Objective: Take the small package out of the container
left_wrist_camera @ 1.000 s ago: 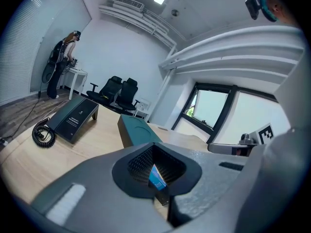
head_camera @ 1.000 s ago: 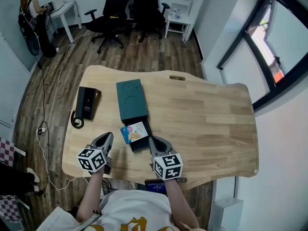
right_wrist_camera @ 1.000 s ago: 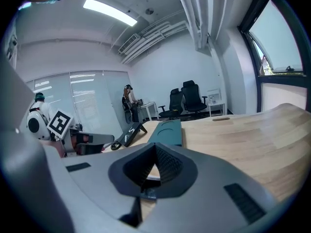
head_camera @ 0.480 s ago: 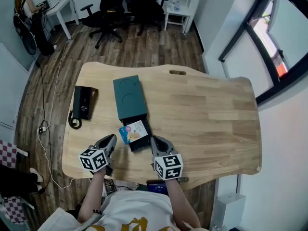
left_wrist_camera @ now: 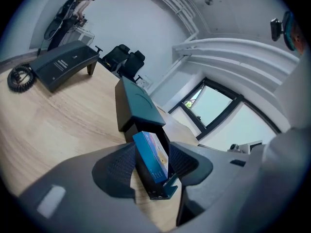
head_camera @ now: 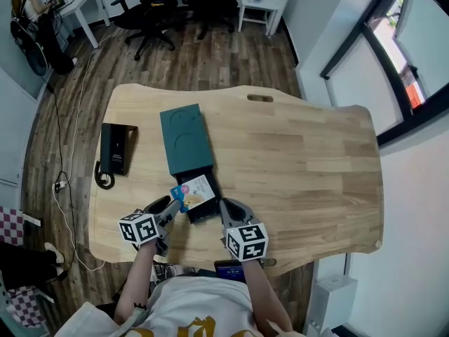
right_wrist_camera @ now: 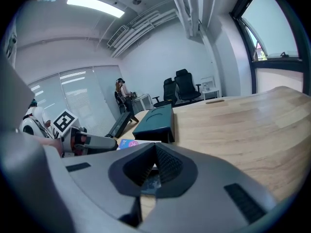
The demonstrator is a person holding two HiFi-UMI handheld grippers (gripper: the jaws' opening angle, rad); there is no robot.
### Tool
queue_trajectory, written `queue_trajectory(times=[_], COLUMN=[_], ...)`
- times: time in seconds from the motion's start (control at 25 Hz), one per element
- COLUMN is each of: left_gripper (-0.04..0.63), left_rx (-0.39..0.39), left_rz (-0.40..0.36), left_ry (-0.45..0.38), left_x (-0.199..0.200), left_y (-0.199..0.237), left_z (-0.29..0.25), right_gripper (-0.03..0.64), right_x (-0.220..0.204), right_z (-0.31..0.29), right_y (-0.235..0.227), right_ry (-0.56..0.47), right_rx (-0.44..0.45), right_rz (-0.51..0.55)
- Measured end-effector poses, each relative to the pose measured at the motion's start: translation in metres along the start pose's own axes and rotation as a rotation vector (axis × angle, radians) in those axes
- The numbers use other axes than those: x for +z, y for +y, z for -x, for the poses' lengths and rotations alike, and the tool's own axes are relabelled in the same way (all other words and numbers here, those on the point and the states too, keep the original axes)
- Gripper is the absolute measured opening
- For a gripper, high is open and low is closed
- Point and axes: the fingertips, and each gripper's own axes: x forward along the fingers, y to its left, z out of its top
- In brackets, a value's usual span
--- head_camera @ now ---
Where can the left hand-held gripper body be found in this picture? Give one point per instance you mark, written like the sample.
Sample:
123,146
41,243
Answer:
140,228

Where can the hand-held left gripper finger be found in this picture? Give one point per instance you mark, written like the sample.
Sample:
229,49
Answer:
172,211
158,204

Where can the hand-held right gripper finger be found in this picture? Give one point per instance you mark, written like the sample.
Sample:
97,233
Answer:
225,216
242,214

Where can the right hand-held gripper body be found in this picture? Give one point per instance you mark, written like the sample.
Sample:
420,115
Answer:
245,242

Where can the white and blue printed packet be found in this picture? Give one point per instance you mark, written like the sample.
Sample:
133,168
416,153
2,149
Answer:
197,191

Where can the dark green drawer box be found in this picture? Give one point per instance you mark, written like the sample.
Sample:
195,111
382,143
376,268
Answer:
186,142

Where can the person's right forearm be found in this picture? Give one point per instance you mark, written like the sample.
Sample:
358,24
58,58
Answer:
264,293

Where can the person's left forearm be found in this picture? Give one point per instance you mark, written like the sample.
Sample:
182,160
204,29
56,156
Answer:
135,279

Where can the tablet with blue screen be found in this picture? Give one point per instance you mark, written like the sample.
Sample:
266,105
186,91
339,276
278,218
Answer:
229,270

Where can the black desk device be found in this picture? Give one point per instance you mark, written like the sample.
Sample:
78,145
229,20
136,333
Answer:
115,149

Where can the person's white printed shirt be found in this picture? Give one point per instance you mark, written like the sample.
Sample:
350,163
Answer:
200,307

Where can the white power strip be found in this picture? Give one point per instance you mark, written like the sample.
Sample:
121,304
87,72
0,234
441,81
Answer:
59,186

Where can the white floor appliance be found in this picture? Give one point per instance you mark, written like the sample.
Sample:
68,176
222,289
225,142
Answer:
333,300

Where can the pink checkered cloth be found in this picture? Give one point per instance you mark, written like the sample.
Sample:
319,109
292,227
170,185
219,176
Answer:
26,307
11,225

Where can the black floor fan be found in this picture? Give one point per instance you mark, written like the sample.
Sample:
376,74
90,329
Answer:
36,60

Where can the small white side table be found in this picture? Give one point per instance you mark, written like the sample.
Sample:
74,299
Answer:
257,11

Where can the white desk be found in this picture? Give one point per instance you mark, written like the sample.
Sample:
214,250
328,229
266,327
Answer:
84,4

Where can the black window frame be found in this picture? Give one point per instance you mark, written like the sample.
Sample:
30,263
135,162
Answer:
403,97

